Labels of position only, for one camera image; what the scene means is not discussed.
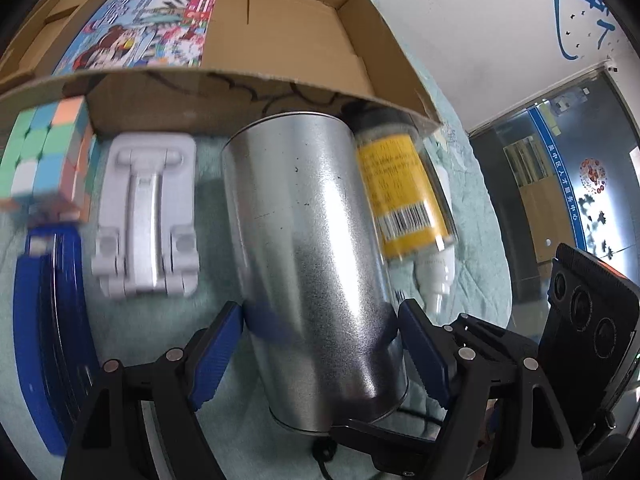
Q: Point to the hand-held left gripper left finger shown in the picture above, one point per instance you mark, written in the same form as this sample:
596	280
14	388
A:
212	360

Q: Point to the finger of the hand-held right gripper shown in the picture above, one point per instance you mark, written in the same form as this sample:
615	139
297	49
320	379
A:
500	340
395	452

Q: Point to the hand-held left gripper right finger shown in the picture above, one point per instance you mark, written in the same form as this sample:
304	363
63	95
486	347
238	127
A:
425	355

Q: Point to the silver metal can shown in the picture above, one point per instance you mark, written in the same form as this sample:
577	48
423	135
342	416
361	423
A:
310	260

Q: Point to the clear bottle with yellow label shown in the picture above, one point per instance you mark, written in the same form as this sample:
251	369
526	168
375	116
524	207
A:
400	185

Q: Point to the brown cardboard box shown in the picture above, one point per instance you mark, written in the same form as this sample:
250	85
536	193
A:
280	35

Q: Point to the small white plastic bottle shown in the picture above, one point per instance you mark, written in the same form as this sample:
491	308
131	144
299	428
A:
437	275

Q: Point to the glass door with posters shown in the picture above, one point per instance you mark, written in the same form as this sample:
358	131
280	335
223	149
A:
500	185

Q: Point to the white folding phone stand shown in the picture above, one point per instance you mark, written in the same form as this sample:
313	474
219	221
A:
145	220

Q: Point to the pastel puzzle cube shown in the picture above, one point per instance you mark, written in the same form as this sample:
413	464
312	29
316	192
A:
45	150

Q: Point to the colourful printed box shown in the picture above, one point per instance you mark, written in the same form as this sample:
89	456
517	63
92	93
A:
140	35

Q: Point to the blue wall lettering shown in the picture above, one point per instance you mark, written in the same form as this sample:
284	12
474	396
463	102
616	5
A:
602	25

